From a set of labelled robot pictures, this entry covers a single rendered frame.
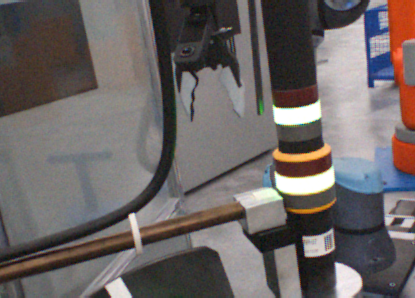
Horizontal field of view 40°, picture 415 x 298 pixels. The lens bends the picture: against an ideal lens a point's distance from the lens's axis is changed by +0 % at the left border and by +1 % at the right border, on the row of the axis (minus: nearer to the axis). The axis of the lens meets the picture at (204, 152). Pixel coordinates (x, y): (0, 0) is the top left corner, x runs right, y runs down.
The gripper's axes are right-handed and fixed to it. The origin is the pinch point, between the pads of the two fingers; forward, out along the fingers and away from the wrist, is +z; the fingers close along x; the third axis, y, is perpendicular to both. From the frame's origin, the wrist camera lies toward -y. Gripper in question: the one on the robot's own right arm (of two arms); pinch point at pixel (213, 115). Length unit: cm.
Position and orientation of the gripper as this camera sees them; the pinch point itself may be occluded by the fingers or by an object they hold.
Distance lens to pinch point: 100.1
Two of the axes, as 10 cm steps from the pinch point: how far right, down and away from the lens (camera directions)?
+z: 1.6, 9.4, 3.0
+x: -9.3, 0.5, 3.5
